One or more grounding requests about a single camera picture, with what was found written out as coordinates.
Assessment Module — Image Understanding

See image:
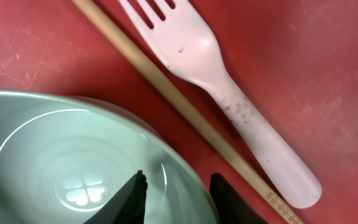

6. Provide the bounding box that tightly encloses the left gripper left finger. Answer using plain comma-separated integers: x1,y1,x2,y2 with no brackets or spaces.
84,170,148,224

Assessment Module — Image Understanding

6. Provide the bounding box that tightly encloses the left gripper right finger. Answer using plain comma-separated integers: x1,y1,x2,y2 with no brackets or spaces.
209,172,267,224

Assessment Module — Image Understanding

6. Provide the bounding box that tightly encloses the green ceramic bowl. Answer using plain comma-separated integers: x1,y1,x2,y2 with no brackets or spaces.
0,90,219,223

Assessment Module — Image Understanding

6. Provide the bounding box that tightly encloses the wooden chopstick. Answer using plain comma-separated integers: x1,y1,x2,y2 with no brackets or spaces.
73,0,303,224

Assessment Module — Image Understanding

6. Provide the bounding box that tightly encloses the white plastic fork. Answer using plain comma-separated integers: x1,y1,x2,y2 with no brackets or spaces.
119,0,322,208

